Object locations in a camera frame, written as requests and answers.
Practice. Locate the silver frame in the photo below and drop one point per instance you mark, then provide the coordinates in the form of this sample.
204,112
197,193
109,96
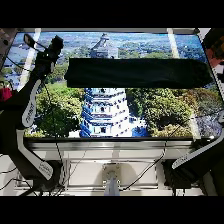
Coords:
113,145

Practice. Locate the heap of clothes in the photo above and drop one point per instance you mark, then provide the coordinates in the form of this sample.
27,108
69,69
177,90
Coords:
215,43

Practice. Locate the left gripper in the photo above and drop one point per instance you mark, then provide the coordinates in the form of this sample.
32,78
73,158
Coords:
56,45

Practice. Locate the black garment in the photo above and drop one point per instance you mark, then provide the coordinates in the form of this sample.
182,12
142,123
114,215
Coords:
140,73

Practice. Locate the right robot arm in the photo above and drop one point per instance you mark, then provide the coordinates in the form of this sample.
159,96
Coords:
200,160

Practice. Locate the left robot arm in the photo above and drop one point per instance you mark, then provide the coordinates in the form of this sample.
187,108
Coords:
13,116

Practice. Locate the red garment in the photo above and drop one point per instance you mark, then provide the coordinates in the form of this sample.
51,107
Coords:
5,95

